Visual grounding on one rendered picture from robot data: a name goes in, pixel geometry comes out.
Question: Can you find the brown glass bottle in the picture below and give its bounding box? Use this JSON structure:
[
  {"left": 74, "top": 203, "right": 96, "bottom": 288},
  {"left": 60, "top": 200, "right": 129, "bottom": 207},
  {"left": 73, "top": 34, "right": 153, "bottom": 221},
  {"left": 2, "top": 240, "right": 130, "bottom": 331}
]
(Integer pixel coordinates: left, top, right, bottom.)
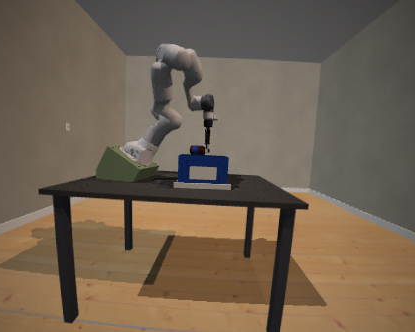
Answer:
[{"left": 190, "top": 145, "right": 205, "bottom": 155}]

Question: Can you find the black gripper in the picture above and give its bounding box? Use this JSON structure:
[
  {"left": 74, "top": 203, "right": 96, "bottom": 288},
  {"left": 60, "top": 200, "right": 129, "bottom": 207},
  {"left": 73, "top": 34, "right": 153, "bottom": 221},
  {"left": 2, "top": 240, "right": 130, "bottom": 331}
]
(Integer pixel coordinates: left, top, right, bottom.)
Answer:
[{"left": 204, "top": 119, "right": 213, "bottom": 153}]

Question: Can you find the dark blue divided crate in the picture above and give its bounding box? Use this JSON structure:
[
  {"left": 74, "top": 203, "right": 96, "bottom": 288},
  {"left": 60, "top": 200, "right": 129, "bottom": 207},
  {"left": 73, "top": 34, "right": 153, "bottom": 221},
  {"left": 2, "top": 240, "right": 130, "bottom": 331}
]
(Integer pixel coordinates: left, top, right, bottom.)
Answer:
[{"left": 178, "top": 154, "right": 229, "bottom": 184}]

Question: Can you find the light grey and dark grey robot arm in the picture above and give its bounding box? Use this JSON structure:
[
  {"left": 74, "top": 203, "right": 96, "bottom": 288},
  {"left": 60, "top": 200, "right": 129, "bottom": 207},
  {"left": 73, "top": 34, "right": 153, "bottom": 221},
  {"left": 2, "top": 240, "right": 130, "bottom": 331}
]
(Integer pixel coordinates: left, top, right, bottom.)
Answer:
[{"left": 119, "top": 44, "right": 219, "bottom": 166}]

